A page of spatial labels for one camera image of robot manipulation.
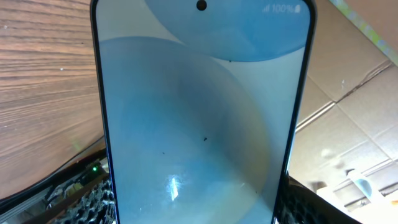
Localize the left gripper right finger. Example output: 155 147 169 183
275 175 359 224

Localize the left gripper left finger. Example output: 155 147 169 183
52 178 116 224

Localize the blue screen smartphone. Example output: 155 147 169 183
90 0 317 223

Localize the brown cardboard backboard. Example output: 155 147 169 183
289 0 397 223

